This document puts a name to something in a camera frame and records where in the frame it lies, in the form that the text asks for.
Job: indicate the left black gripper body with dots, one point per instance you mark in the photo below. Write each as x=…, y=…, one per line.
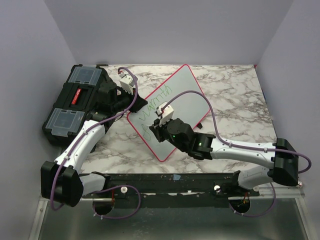
x=124, y=101

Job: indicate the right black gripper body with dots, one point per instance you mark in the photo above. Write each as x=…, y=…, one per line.
x=163, y=131

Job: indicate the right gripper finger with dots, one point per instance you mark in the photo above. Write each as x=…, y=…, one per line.
x=155, y=124
x=156, y=130

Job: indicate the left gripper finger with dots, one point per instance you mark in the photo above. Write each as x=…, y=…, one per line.
x=135, y=95
x=138, y=105

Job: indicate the pink-framed whiteboard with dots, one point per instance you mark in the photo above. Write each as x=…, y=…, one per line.
x=190, y=108

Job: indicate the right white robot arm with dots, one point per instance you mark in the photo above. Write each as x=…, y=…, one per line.
x=274, y=162

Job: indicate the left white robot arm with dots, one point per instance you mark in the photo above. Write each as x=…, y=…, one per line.
x=80, y=147

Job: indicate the black plastic toolbox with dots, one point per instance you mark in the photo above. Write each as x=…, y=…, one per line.
x=78, y=97

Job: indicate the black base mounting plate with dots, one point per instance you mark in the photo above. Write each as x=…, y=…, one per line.
x=172, y=190

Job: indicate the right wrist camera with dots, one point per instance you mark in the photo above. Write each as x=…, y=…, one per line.
x=165, y=112

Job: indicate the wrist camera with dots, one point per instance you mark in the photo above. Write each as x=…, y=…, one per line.
x=127, y=82
x=165, y=112

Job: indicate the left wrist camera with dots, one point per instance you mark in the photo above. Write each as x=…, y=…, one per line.
x=127, y=82

